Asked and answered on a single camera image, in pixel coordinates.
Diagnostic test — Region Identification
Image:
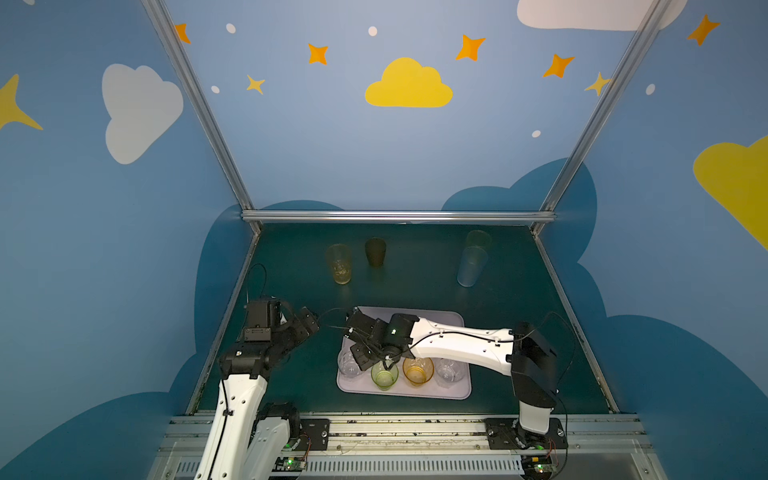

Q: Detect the clear faceted glass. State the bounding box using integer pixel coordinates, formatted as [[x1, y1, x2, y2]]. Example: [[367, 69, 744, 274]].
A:
[[433, 358, 468, 388], [337, 350, 362, 378]]

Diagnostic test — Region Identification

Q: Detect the small green cup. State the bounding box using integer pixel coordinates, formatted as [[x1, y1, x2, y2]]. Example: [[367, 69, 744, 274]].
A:
[[370, 362, 399, 391]]

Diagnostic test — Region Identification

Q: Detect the lilac plastic tray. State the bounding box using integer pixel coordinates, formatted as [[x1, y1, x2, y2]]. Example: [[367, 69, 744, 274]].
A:
[[336, 338, 472, 400]]

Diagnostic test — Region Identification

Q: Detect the yellow short cup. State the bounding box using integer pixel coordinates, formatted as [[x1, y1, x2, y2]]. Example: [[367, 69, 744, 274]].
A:
[[401, 358, 434, 387]]

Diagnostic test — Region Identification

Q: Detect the clear faceted glass front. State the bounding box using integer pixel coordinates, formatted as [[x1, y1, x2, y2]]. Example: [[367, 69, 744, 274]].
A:
[[433, 358, 468, 388]]

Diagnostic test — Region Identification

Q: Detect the tall yellow plastic cup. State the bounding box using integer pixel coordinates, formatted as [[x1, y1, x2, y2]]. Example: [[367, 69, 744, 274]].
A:
[[325, 244, 352, 285]]

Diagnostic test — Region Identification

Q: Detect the dark olive cup back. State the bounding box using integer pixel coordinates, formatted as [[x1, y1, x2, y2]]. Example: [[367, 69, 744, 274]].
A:
[[365, 238, 387, 268]]

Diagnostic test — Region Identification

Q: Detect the tall pale blue cup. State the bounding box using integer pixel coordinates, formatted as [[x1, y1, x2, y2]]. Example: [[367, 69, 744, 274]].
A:
[[457, 246, 489, 288]]

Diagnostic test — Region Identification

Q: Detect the green tinted cup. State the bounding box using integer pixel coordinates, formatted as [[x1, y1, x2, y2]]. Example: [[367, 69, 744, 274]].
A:
[[465, 229, 493, 251]]

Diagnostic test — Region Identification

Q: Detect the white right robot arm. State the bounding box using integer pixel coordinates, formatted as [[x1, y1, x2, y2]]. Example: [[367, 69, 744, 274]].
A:
[[343, 307, 558, 436]]

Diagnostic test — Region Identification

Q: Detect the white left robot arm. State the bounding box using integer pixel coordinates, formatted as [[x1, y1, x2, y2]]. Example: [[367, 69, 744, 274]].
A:
[[195, 297, 319, 479]]

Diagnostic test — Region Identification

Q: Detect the left green circuit board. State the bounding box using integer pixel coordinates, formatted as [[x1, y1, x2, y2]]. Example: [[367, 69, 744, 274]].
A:
[[272, 457, 307, 474]]

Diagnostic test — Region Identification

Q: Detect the green circuit board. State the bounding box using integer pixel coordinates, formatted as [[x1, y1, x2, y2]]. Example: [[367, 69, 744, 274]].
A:
[[520, 456, 556, 480], [272, 457, 307, 474]]

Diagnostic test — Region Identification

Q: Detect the right green circuit board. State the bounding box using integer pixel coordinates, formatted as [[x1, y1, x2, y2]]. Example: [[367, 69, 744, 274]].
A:
[[520, 456, 556, 480]]

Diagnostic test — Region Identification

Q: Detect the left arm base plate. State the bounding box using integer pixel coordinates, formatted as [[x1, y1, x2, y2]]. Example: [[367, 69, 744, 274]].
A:
[[285, 418, 330, 452]]

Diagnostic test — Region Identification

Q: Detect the aluminium front rail base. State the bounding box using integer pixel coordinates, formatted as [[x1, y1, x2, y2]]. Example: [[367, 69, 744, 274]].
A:
[[148, 413, 666, 479]]

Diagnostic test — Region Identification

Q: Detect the aluminium back frame rail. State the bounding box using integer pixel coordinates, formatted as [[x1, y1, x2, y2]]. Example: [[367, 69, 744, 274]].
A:
[[241, 209, 556, 224]]

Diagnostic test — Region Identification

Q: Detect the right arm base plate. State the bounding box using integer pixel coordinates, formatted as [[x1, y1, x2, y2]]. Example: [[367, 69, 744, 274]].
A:
[[484, 417, 568, 451]]

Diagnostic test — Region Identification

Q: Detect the aluminium left corner post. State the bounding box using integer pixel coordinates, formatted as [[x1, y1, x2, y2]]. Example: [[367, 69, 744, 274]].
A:
[[141, 0, 253, 213]]

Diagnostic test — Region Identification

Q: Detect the aluminium corner post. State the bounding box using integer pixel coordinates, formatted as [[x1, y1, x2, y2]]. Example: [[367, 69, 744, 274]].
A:
[[141, 0, 253, 213], [531, 0, 672, 238]]

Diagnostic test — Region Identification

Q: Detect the aluminium right corner post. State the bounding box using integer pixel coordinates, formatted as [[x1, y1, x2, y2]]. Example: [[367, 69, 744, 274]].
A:
[[531, 0, 672, 238]]

